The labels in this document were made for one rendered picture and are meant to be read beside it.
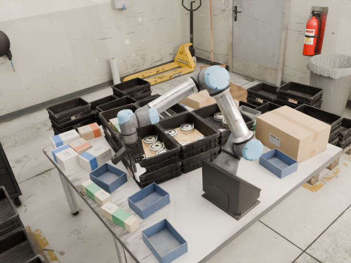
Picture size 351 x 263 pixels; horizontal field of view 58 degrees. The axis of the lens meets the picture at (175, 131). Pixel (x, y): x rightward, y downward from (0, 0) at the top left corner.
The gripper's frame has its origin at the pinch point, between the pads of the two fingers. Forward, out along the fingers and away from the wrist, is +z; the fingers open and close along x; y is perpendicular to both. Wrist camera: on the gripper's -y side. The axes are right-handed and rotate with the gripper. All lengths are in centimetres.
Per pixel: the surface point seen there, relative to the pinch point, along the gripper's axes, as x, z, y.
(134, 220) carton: -2.9, 25.6, -5.8
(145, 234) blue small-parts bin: -12.3, 28.7, -2.8
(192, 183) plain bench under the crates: 18, 31, 37
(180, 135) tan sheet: 56, 15, 45
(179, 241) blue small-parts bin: -21.3, 32.9, 12.3
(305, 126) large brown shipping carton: 17, 15, 122
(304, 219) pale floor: 21, 105, 129
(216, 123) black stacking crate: 59, 16, 76
